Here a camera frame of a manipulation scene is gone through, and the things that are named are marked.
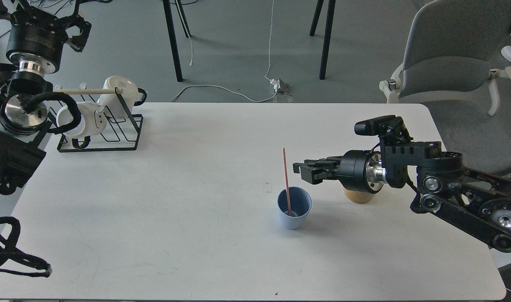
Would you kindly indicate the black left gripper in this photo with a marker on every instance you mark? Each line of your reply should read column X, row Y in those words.
column 33, row 35

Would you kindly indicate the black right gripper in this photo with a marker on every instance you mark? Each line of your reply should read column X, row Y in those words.
column 359, row 170

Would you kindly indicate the blue plastic cup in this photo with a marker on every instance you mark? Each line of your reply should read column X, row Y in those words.
column 292, row 212

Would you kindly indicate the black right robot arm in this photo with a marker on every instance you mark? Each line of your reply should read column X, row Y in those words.
column 475, row 202

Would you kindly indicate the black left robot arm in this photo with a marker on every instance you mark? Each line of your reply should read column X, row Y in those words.
column 29, row 107

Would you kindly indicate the bamboo cylinder holder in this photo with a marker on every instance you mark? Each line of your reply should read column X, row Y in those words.
column 358, row 197

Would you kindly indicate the white power plug adapter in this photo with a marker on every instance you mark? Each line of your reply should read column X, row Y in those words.
column 279, row 86

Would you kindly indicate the white mug front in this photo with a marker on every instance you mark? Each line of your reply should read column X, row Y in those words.
column 93, row 121

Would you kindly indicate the black table leg left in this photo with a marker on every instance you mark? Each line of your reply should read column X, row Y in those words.
column 172, row 35

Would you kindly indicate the black table leg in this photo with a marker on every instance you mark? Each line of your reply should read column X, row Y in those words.
column 172, row 35
column 327, row 32

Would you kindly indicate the black table leg right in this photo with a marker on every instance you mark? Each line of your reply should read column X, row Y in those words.
column 327, row 32

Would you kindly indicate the grey office chair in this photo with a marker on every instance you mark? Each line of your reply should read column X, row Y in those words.
column 448, row 49

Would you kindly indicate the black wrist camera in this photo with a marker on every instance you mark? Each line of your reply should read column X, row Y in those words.
column 390, row 129

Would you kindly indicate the black wire mug rack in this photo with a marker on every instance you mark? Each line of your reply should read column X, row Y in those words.
column 120, row 134

